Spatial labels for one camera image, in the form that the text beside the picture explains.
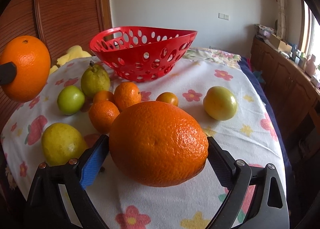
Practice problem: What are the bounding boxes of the large orange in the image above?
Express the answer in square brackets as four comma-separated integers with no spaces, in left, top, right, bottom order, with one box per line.
[109,101,208,187]
[1,35,51,103]

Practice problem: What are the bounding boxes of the yellow pear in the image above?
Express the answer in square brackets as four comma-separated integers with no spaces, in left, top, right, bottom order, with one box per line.
[41,123,88,166]

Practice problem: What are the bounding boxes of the green apple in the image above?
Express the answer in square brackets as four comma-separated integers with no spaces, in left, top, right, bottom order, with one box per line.
[57,85,85,115]

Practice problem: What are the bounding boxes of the green pear with stem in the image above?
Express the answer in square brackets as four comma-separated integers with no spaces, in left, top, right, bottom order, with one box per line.
[81,61,110,99]

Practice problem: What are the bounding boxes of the yellow-green apple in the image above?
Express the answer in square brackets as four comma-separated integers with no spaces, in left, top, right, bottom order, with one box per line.
[203,86,238,121]

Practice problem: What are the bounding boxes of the blue bed sheet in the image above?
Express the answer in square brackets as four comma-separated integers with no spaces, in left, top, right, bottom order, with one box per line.
[237,56,293,194]

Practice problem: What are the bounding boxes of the yellow Pikachu plush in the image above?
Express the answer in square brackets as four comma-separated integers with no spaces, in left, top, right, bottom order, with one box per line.
[49,45,91,74]

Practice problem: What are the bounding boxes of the wooden wardrobe door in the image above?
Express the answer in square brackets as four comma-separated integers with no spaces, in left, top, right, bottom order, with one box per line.
[0,0,113,129]

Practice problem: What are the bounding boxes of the mandarin orange front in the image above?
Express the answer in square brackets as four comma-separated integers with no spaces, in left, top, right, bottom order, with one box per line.
[88,100,120,134]

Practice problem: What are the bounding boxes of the mandarin orange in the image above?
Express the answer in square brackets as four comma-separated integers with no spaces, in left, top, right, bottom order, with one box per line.
[114,82,142,111]
[88,100,120,134]

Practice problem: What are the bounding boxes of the white floral fruit towel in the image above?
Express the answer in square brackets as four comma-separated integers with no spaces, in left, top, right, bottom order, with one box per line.
[1,57,286,228]

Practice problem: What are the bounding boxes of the small mandarin hidden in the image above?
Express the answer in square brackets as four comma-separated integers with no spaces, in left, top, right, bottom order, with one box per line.
[93,90,114,104]

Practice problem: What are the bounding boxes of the wooden sideboard cabinet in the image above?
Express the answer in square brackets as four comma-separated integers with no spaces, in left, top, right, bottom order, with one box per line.
[250,37,319,159]

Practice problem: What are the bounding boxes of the mandarin orange upper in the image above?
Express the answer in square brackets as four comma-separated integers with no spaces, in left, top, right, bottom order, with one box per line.
[114,82,142,111]

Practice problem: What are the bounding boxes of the red perforated plastic basket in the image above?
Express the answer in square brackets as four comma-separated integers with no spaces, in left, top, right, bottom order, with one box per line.
[89,26,197,83]

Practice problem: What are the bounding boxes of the pink kettle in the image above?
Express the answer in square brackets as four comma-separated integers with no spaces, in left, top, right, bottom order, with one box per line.
[305,54,316,77]

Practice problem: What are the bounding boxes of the small mandarin separate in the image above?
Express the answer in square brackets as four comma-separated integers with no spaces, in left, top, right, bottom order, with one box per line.
[156,92,178,106]

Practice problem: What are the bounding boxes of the floral bed quilt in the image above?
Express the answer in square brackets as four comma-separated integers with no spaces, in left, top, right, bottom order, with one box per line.
[183,47,241,69]

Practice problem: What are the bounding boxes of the cardboard box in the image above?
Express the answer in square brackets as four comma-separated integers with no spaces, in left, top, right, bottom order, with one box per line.
[268,34,292,53]

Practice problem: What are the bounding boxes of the window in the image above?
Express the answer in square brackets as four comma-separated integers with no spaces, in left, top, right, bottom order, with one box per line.
[300,0,319,65]

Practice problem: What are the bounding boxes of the white wall switch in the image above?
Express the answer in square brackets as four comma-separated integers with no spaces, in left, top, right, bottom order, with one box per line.
[218,13,229,21]

